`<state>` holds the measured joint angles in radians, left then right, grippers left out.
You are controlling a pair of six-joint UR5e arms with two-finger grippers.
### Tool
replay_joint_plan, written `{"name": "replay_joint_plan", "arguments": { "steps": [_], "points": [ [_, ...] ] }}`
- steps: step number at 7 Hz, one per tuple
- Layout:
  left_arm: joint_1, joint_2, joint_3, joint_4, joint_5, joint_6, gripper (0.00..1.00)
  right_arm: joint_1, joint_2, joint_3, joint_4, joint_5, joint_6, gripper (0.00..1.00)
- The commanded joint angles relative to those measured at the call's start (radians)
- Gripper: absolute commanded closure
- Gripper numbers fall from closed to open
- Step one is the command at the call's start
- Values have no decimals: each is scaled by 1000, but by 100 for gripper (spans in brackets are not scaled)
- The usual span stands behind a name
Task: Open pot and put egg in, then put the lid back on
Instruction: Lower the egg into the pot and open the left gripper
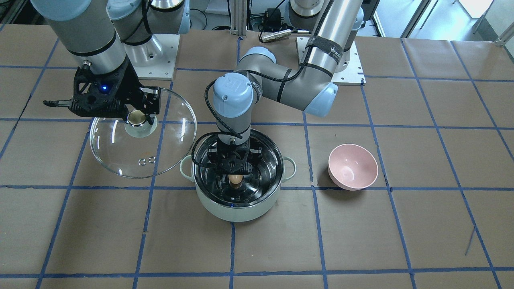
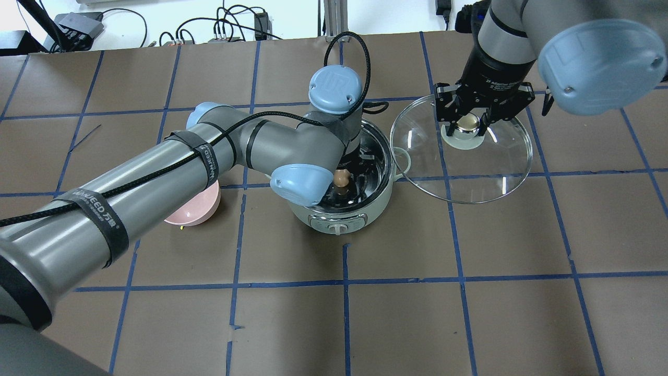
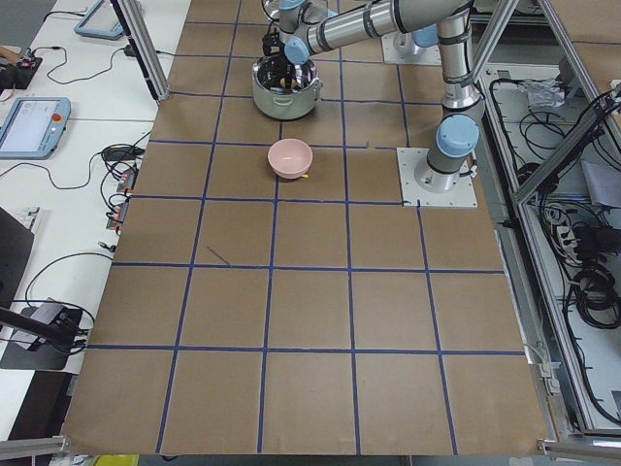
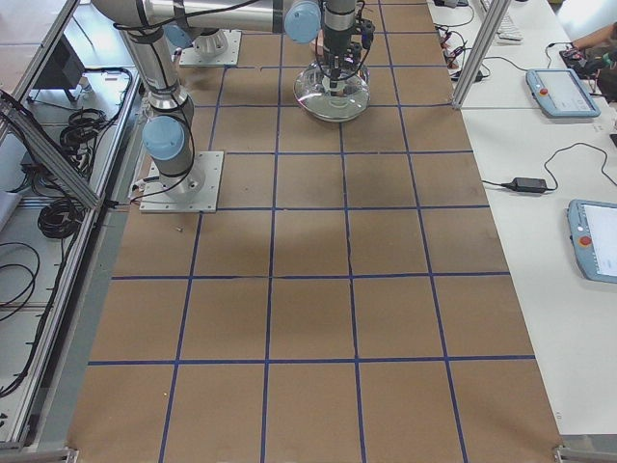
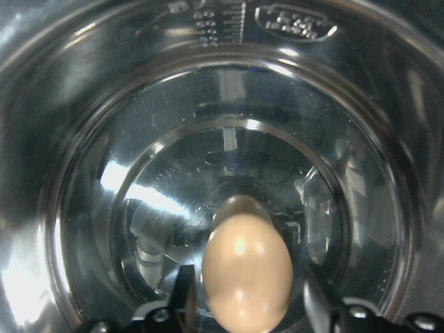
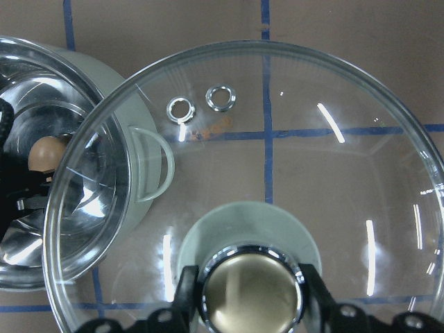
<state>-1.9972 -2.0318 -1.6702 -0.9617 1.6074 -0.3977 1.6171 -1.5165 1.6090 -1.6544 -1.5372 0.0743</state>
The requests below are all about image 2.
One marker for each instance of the brown egg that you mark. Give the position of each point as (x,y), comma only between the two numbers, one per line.
(342,178)

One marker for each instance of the grey hub box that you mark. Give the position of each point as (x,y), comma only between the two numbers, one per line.
(87,24)

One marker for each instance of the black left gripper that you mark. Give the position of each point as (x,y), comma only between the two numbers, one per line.
(356,184)

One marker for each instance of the pink bowl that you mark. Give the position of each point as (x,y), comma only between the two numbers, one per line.
(197,210)

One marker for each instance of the aluminium frame post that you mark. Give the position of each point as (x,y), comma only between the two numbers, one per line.
(333,18)

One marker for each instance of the pale green electric pot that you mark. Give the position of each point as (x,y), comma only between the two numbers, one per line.
(346,211)

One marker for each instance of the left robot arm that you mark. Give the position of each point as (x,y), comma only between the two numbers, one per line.
(46,254)

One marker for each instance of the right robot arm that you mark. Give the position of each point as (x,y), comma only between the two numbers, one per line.
(593,56)

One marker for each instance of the glass pot lid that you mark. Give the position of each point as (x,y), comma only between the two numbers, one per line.
(470,166)

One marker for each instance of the black camera stand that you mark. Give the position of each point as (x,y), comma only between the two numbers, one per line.
(37,20)

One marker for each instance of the black power adapter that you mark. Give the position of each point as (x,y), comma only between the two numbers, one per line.
(262,26)

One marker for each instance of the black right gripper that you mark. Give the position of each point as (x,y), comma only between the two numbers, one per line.
(492,72)

